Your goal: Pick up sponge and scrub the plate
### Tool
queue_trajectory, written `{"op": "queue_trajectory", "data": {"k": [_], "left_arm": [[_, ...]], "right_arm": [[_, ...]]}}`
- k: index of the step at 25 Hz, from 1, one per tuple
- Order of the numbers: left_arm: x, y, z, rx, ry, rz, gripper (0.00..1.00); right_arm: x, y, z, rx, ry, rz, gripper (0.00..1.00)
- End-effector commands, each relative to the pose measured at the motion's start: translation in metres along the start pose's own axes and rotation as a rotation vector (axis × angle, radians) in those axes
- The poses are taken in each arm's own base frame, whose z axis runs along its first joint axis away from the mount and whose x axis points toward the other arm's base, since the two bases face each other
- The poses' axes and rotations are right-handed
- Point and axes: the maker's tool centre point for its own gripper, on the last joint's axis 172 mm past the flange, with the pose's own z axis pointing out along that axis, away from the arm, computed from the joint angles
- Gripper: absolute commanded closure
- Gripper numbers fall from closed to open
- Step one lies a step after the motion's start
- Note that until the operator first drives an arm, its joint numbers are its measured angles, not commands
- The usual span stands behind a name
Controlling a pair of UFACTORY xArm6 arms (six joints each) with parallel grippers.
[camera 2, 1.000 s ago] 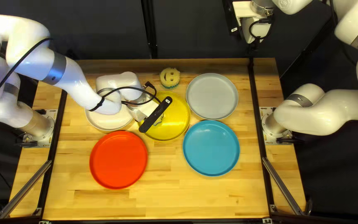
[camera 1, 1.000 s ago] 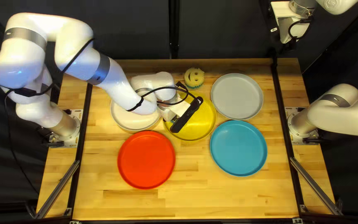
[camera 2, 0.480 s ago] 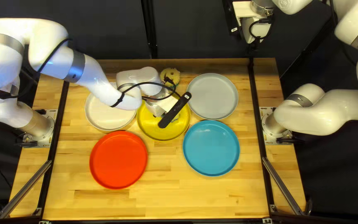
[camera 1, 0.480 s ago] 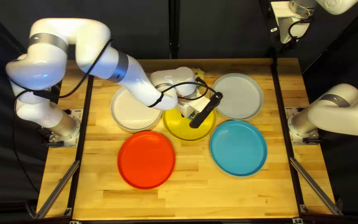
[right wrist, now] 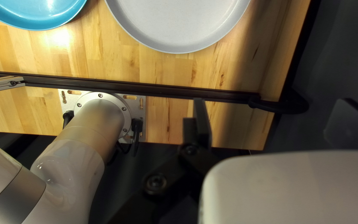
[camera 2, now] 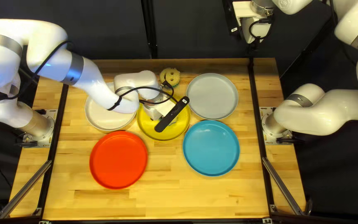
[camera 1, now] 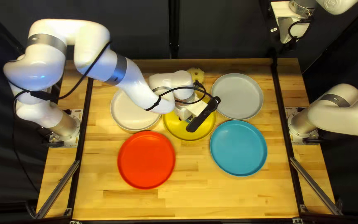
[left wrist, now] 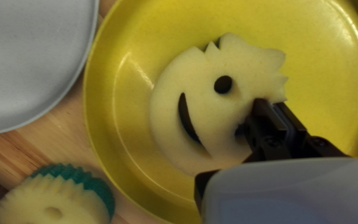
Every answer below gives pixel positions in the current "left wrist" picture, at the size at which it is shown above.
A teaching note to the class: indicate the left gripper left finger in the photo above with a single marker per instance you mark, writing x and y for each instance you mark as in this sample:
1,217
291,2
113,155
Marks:
266,137

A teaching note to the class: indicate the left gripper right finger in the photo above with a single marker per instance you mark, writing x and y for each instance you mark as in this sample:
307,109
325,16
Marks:
303,140

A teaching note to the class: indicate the yellow smiling face sponge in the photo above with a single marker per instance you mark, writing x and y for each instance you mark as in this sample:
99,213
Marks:
51,199
207,102

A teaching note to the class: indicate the yellow round plate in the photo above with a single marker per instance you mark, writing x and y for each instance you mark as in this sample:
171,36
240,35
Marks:
135,130

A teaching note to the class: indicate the grey round plate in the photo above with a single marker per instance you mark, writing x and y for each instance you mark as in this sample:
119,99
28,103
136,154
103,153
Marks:
29,59

